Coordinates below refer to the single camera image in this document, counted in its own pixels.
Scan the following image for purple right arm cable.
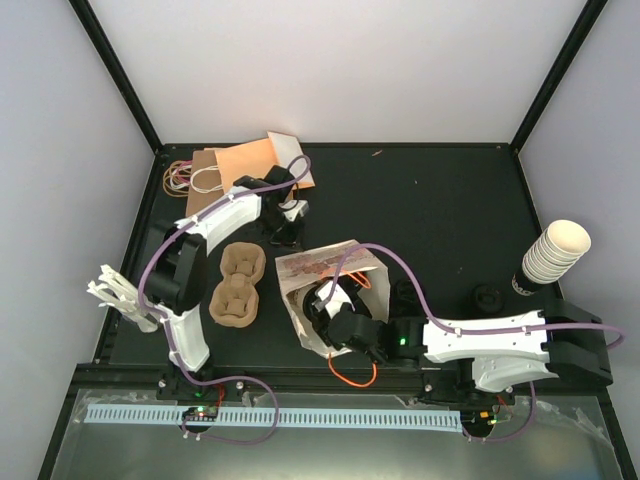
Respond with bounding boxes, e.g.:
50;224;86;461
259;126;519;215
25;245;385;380
330;242;627;441

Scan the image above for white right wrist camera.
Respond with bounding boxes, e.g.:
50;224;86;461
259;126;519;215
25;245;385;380
312;282;351;319

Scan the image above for white slotted cable rail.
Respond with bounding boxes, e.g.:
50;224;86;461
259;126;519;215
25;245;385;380
84;404;462;433

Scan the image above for stack of paper cups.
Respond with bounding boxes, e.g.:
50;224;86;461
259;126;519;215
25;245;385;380
511;219;592;296

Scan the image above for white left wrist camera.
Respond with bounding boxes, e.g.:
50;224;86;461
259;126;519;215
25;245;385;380
280;199;309;222

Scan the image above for brown pulp cup carrier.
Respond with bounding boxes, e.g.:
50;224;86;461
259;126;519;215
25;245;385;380
209;242;266;328

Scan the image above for brown kraft paper bag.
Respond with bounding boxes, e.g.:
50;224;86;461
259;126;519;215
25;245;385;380
163;148;224;217

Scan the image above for orange kraft paper bag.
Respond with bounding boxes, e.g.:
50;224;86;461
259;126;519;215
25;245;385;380
215;132;303;193

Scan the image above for printed white paper bag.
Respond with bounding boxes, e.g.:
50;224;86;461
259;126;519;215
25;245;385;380
275;240;390;389

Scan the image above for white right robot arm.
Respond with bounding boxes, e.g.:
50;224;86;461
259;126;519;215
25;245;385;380
302;287;613;403

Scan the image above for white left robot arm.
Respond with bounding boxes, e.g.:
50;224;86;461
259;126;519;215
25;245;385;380
136;154;311;399

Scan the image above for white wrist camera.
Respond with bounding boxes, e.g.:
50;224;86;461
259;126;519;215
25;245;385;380
312;282;351;319
280;199;309;222

